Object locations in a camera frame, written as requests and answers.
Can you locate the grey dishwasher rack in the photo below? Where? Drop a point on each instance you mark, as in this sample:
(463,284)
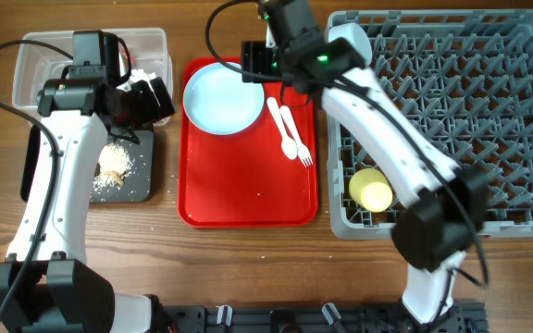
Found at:
(464,78)

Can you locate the white plastic fork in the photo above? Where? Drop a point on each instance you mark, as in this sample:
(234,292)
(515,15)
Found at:
(302,150)

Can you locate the rice and food scraps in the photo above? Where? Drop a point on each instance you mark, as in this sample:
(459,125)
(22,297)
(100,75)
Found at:
(113,166)

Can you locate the black plastic tray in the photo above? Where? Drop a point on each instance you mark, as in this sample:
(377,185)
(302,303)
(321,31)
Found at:
(137,185)

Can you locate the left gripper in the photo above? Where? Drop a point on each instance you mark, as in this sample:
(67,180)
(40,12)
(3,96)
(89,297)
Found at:
(151,110)

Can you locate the red serving tray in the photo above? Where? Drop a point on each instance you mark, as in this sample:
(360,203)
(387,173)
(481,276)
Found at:
(244,179)

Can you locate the large light blue plate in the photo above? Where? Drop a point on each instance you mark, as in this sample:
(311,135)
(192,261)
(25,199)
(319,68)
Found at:
(218,102)

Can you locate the light blue bowl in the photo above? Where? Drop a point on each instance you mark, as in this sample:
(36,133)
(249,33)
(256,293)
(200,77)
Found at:
(356,37)

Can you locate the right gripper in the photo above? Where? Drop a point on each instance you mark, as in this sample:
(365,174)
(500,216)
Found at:
(254,62)

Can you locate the yellow plastic cup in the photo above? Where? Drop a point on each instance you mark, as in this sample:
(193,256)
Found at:
(370,189)

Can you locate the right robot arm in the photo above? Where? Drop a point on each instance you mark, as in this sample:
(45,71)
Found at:
(444,203)

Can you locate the white plastic spoon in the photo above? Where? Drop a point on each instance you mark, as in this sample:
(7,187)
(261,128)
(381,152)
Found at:
(288,145)

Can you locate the clear plastic bin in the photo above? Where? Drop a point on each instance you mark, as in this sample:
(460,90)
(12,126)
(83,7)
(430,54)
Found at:
(40,60)

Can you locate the small white tissue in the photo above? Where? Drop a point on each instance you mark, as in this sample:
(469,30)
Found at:
(139,74)

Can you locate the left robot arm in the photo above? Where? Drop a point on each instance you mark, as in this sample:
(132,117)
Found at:
(45,284)

